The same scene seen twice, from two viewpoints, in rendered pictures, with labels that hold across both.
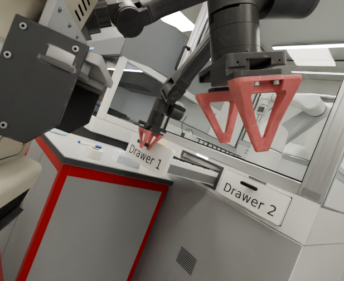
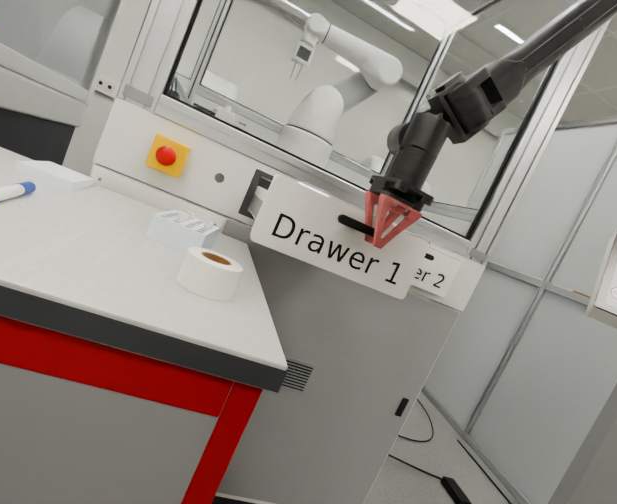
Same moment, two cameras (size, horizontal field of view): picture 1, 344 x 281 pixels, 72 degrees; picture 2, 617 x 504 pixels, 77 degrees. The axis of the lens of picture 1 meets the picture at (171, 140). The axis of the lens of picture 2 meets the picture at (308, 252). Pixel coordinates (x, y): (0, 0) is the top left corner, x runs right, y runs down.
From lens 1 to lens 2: 1.01 m
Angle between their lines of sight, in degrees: 65
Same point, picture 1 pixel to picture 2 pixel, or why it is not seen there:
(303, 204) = (469, 268)
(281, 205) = (450, 273)
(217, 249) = (349, 343)
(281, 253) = (437, 326)
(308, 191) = (477, 252)
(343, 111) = (528, 152)
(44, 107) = not seen: outside the picture
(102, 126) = not seen: outside the picture
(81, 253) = not seen: outside the picture
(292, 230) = (453, 298)
